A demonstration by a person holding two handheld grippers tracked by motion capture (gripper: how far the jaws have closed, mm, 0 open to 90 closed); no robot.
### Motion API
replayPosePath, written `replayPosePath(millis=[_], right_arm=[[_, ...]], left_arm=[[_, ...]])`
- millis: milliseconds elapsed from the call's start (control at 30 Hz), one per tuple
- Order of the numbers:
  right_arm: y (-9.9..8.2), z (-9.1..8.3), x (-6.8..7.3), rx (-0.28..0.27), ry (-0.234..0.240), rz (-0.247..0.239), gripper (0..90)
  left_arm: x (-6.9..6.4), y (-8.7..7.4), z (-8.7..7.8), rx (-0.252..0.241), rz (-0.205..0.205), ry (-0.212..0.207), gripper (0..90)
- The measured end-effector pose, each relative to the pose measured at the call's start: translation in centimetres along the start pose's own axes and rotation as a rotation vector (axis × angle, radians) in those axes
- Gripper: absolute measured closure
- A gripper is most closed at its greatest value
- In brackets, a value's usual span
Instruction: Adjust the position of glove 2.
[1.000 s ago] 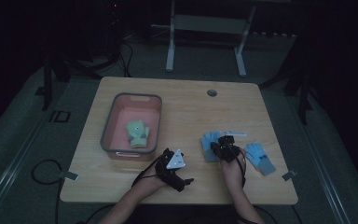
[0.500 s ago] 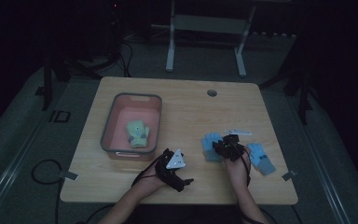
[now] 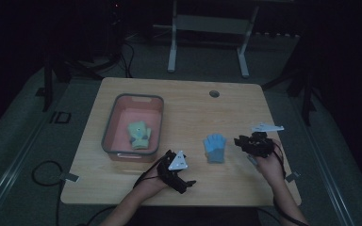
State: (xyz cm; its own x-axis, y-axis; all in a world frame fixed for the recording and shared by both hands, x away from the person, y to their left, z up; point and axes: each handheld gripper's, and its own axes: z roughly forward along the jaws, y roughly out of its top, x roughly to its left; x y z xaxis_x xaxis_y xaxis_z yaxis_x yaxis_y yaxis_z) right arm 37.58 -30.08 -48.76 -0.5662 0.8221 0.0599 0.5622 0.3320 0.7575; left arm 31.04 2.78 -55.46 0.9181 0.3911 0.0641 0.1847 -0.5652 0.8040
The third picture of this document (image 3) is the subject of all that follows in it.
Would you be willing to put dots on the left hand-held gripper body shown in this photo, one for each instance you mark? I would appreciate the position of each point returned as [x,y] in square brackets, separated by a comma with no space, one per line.
[171,174]

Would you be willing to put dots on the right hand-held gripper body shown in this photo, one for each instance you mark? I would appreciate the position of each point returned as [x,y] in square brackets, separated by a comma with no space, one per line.
[259,146]

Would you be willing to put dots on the green glove with blue print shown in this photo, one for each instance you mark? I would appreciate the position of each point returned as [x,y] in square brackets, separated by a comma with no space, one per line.
[139,135]

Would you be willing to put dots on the pink bin with grey rim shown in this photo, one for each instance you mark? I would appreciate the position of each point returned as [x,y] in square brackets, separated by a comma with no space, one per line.
[122,125]

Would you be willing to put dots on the person's left hand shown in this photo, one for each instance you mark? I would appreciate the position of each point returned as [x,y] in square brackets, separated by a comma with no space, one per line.
[152,185]

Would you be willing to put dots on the person's right hand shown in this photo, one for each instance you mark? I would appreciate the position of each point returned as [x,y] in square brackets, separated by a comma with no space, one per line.
[270,168]

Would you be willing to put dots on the person's dark clothing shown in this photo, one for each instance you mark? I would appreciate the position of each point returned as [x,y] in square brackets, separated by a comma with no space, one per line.
[198,217]

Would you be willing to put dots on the grey table grommet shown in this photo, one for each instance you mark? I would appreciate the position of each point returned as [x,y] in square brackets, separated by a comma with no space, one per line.
[214,93]

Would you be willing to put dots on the black tripod stand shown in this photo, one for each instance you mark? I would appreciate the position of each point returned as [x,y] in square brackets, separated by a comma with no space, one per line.
[304,88]

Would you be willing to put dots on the white metal stand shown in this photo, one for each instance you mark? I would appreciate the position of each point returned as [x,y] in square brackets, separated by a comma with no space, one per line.
[212,25]

